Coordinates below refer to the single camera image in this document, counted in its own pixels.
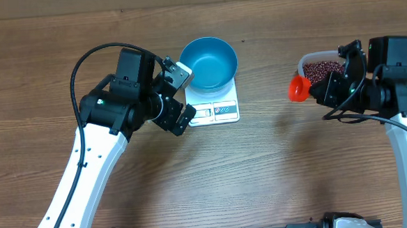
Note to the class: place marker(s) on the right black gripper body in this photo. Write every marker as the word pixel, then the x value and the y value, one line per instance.
pixel 333 90

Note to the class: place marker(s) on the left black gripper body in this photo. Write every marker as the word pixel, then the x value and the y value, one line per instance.
pixel 169 115

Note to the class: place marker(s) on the red measuring scoop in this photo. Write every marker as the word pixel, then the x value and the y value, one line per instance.
pixel 298 90

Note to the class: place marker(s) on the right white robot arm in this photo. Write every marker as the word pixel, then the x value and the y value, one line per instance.
pixel 373 86

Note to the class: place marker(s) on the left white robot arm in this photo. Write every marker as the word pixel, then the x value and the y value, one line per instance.
pixel 108 115

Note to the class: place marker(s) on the white digital kitchen scale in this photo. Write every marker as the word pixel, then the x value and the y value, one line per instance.
pixel 214 107

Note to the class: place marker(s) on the teal plastic bowl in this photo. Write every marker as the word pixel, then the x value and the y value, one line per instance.
pixel 213 61

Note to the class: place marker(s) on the red adzuki beans in container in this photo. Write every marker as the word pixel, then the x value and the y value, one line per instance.
pixel 315 72

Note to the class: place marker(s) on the clear plastic food container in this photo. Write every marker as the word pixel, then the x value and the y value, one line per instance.
pixel 318 56

